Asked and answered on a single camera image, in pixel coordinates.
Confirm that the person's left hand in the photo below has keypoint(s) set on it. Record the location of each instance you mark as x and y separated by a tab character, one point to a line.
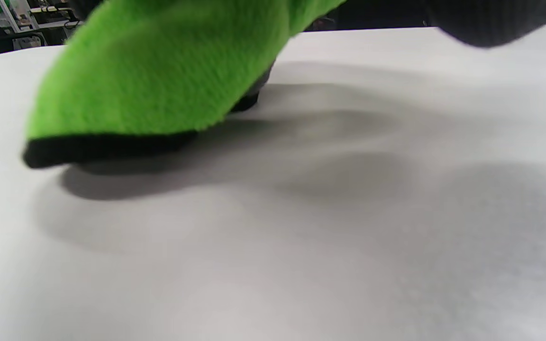
491	21

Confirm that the green microfiber cloth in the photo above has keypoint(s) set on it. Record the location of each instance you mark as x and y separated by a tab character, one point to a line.
159	71

